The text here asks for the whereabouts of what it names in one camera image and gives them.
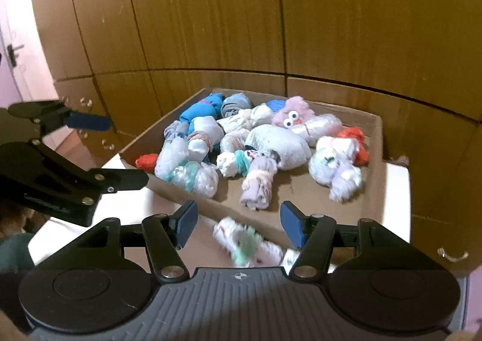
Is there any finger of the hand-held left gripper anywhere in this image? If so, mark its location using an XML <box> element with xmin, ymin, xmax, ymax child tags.
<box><xmin>30</xmin><ymin>140</ymin><xmax>151</xmax><ymax>207</ymax></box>
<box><xmin>8</xmin><ymin>99</ymin><xmax>114</xmax><ymax>147</ymax></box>

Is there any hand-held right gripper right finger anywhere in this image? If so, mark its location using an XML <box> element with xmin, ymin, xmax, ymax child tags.
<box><xmin>280</xmin><ymin>201</ymin><xmax>411</xmax><ymax>282</ymax></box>

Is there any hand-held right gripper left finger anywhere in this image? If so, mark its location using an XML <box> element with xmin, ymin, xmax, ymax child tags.
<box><xmin>73</xmin><ymin>200</ymin><xmax>199</xmax><ymax>284</ymax></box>

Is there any cardboard box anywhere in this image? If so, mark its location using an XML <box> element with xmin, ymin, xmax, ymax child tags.
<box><xmin>118</xmin><ymin>88</ymin><xmax>385</xmax><ymax>274</ymax></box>

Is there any white green bagged bundle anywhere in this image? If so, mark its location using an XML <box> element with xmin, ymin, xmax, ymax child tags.
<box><xmin>213</xmin><ymin>216</ymin><xmax>302</xmax><ymax>267</ymax></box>

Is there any person's patterned clothing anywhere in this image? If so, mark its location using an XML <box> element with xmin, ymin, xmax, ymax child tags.
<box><xmin>0</xmin><ymin>232</ymin><xmax>35</xmax><ymax>274</ymax></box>

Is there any pile of bagged cloth bundles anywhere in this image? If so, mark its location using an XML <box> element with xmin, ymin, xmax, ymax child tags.
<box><xmin>154</xmin><ymin>92</ymin><xmax>366</xmax><ymax>212</ymax></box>

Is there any blue cloth bundle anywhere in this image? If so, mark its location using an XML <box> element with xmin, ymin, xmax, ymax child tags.
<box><xmin>180</xmin><ymin>93</ymin><xmax>224</xmax><ymax>124</ymax></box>

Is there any pink fluffy toy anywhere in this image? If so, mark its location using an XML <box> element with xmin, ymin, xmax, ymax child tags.
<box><xmin>272</xmin><ymin>96</ymin><xmax>316</xmax><ymax>130</ymax></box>

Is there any pink door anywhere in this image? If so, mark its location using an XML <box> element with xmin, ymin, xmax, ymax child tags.
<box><xmin>0</xmin><ymin>0</ymin><xmax>58</xmax><ymax>110</ymax></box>

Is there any black door handle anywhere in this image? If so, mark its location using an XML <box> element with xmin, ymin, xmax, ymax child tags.
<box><xmin>5</xmin><ymin>44</ymin><xmax>24</xmax><ymax>68</ymax></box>

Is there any metal wardrobe handle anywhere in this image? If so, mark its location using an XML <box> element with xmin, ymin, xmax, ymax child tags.
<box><xmin>437</xmin><ymin>248</ymin><xmax>470</xmax><ymax>262</ymax></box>

